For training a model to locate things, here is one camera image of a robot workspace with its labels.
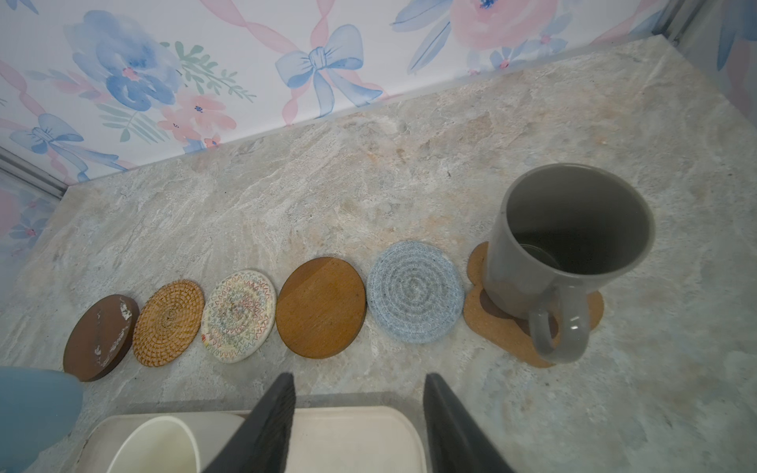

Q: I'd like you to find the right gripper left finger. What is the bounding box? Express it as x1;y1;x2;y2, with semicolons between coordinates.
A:
204;372;296;472

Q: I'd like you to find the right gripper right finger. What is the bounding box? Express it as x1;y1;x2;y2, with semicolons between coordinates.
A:
423;374;514;473

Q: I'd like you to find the cream white mug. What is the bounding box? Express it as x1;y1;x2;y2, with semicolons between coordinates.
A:
108;413;244;473

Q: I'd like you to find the cork paw coaster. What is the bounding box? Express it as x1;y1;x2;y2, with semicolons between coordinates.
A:
462;242;604;369

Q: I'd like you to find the blue mug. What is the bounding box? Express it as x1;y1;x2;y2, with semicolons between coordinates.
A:
1;367;84;472

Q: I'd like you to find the grey mug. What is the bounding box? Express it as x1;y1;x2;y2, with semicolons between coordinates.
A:
483;164;656;364

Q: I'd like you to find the multicolour woven coaster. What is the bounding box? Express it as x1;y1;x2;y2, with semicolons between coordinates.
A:
200;270;277;364

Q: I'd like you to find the brown wooden round coaster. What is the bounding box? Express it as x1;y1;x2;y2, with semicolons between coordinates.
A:
275;256;367;359

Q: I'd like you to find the woven rattan coaster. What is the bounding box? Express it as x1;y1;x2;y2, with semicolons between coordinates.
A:
133;279;205;368

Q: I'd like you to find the blue woven coaster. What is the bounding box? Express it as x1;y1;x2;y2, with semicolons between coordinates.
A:
367;240;465;344

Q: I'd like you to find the dark brown round coaster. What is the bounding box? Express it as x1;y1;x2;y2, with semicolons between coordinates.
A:
62;294;140;382

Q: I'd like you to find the beige tray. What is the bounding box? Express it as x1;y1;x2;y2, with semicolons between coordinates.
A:
73;406;427;472

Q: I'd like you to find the left corner aluminium post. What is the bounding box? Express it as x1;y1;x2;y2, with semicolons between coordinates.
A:
1;149;68;200

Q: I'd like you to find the corner aluminium post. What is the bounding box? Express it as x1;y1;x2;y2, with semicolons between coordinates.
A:
1;149;68;200
652;0;707;47

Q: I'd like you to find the right corner aluminium post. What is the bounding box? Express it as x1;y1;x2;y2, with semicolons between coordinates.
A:
652;0;707;47

